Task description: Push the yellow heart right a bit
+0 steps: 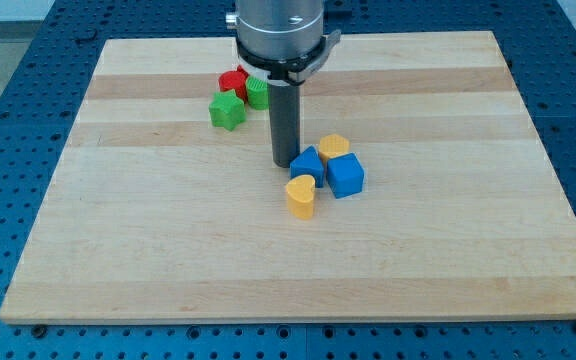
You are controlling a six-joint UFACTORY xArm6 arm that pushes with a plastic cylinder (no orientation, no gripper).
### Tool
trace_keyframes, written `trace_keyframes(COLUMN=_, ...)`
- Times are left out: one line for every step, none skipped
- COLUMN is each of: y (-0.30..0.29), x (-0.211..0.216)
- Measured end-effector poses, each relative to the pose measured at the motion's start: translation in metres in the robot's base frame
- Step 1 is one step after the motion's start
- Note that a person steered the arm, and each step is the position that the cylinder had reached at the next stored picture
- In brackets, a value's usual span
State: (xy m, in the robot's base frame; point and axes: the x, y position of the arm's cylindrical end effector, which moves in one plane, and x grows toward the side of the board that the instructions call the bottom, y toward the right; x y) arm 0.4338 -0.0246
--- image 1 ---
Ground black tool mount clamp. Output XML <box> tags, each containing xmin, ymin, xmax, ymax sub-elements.
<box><xmin>236</xmin><ymin>29</ymin><xmax>342</xmax><ymax>86</ymax></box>

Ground green star block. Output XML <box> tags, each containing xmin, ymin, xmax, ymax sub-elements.
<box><xmin>208</xmin><ymin>90</ymin><xmax>246</xmax><ymax>131</ymax></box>

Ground wooden board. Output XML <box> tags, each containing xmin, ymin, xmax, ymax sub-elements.
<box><xmin>0</xmin><ymin>31</ymin><xmax>576</xmax><ymax>325</ymax></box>

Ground red block behind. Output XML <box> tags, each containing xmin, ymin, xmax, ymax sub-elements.
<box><xmin>236</xmin><ymin>65</ymin><xmax>249</xmax><ymax>78</ymax></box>

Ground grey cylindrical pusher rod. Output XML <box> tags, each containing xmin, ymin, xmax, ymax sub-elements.
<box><xmin>268</xmin><ymin>85</ymin><xmax>300</xmax><ymax>168</ymax></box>

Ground yellow heart block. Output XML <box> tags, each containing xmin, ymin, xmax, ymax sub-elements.
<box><xmin>285</xmin><ymin>174</ymin><xmax>316</xmax><ymax>220</ymax></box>

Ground blue triangle block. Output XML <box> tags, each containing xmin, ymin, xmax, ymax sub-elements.
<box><xmin>289</xmin><ymin>146</ymin><xmax>325</xmax><ymax>188</ymax></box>

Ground red cylinder block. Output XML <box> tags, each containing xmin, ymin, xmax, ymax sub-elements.
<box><xmin>218</xmin><ymin>70</ymin><xmax>248</xmax><ymax>102</ymax></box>

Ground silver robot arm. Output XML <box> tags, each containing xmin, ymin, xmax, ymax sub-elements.
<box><xmin>226</xmin><ymin>0</ymin><xmax>341</xmax><ymax>168</ymax></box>

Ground blue cube block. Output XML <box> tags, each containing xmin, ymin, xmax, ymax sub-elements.
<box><xmin>326</xmin><ymin>153</ymin><xmax>365</xmax><ymax>199</ymax></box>

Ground green round block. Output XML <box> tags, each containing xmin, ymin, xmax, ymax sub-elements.
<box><xmin>245</xmin><ymin>76</ymin><xmax>269</xmax><ymax>110</ymax></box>

